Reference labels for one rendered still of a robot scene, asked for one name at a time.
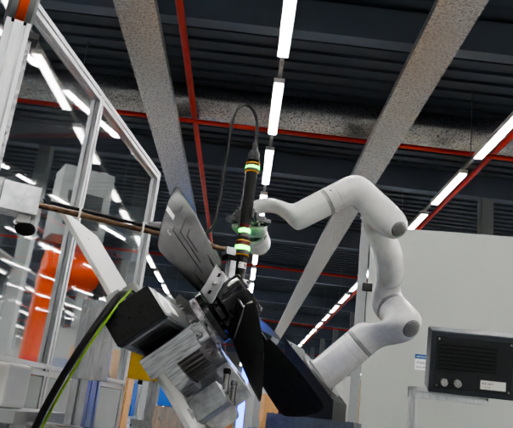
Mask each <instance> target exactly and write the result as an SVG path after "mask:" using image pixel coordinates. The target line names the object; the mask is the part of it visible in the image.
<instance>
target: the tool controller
mask: <svg viewBox="0 0 513 428"><path fill-rule="evenodd" d="M425 385H426V388H427V390H428V391H431V392H439V393H447V394H454V395H462V396H470V397H485V398H493V399H501V400H509V401H513V335H512V334H506V333H498V332H488V331H480V330H470V329H454V328H444V327H436V326H429V327H428V336H427V348H426V371H425Z"/></svg>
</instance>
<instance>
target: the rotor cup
mask: <svg viewBox="0 0 513 428"><path fill-rule="evenodd" d="M235 279H237V281H236V282H234V283H233V284H231V285H230V286H228V284H229V283H231V282H232V281H234V280H235ZM237 298H239V300H241V302H242V303H243V305H245V304H247V303H248V302H250V301H252V302H256V305H257V308H258V312H259V313H260V312H261V311H262V307H261V306H260V304H259V303H258V301H257V299H256V298H255V296H254V295H252V293H251V291H250V290H249V288H248V287H247V285H246V284H245V282H244V280H243V279H242V278H241V277H240V275H239V274H235V275H234V276H233V277H231V278H230V279H228V280H227V281H225V282H224V283H223V286H222V288H221V289H220V290H219V292H218V294H217V296H216V298H215V300H214V302H213V303H212V304H211V305H209V304H208V302H207V301H206V299H205V298H204V296H203V295H202V294H201V293H199V294H198V295H196V296H195V300H196V301H197V302H198V304H199V306H200V308H201V310H202V312H203V313H204V314H205V316H206V318H207V319H208V321H209V322H210V324H211V326H212V327H213V329H214V330H215V331H216V332H217V334H218V335H219V336H220V337H221V339H222V340H223V341H224V342H226V341H228V340H230V337H229V334H228V331H227V328H228V324H229V320H228V319H229V316H230V315H232V313H233V310H234V306H235V303H236V301H237Z"/></svg>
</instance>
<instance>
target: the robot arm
mask: <svg viewBox="0 0 513 428"><path fill-rule="evenodd" d="M348 206H352V207H353V208H355V209H356V210H357V211H358V212H359V213H360V214H361V220H362V224H363V226H364V231H365V233H366V235H367V238H368V240H369V243H370V246H371V249H372V251H373V255H374V259H375V270H376V281H375V288H374V292H373V296H372V307H373V309H374V312H375V314H376V316H377V317H378V318H379V319H380V320H381V321H380V322H378V323H372V324H368V323H358V324H356V325H354V326H353V327H352V328H351V329H349V330H348V331H347V332H346V333H345V334H344V335H343V336H342V337H341V338H339V339H338V340H337V341H336V342H334V343H333V344H332V345H331V346H329V347H328V348H327V349H326V350H325V351H323V352H322V353H321V354H320V355H319V356H317V357H316V358H315V359H314V360H312V359H311V358H310V357H308V356H307V355H304V356H303V359H304V361H305V362H306V364H307V366H308V367H309V368H310V369H311V370H312V372H313V373H314V375H315V376H316V377H317V378H318V380H319V381H320V382H321V383H322V385H323V386H324V387H325V388H326V389H327V390H328V391H329V392H330V394H332V395H333V396H334V397H339V395H338V393H337V391H336V389H335V386H336V385H337V384H338V383H339V382H341V381H342V380H343V379H344V378H346V377H347V376H348V375H349V374H350V373H352V372H353V370H355V369H356V368H357V367H358V366H359V365H360V364H362V363H363V362H364V361H365V360H366V359H368V358H369V357H370V356H371V355H373V354H374V353H375V352H376V351H377V350H379V349H380V348H382V347H384V346H390V345H396V344H400V343H404V342H406V341H410V340H412V339H413V338H414V337H415V336H416V335H417V334H418V333H419V331H420V329H421V326H422V319H421V316H420V314H419V313H418V311H417V310H416V309H415V308H414V307H413V306H412V305H411V304H410V303H409V302H408V301H407V300H406V299H405V298H404V297H403V295H402V292H401V287H400V286H401V283H402V282H403V278H404V262H403V252H402V249H401V245H400V244H399V241H398V238H400V237H402V236H403V235H404V234H405V233H406V231H407V229H408V221H407V218H406V216H405V215H404V214H403V212H402V211H401V210H400V209H399V208H398V207H397V206H396V205H395V204H394V203H393V202H392V201H391V200H390V199H389V198H387V197H386V196H385V195H384V194H383V193H382V192H381V191H380V190H379V189H378V188H376V186H374V184H372V182H370V181H369V180H368V179H366V178H365V177H362V176H359V175H351V176H348V177H344V178H343V179H341V180H339V181H337V182H335V183H332V184H331V185H329V186H327V187H325V188H323V189H320V190H319V191H318V192H316V193H314V194H311V195H309V196H308V197H306V198H304V199H302V200H300V201H298V202H296V203H293V204H291V203H287V202H284V201H282V200H276V199H272V198H263V199H259V200H254V206H253V209H252V211H251V233H250V239H249V241H250V242H251V248H250V253H251V254H252V255H255V256H260V255H263V254H265V253H266V252H267V251H268V250H269V248H270V245H271V241H270V238H269V236H268V231H267V225H269V224H271V220H270V219H267V218H266V217H265V216H262V215H261V214H263V213H274V214H277V215H279V216H281V217H282V218H284V219H285V220H286V221H287V222H288V223H289V224H290V225H291V226H292V227H293V228H294V229H296V230H301V229H304V228H306V227H308V226H310V225H312V224H314V223H316V222H318V221H320V220H322V219H324V218H326V217H328V216H330V215H332V214H334V213H336V212H338V211H340V210H342V209H344V208H346V207H348ZM239 217H240V208H239V207H237V210H236V211H235V212H234V214H233V215H232V216H226V221H228V222H231V223H232V229H233V231H235V233H237V234H239V232H238V224H239Z"/></svg>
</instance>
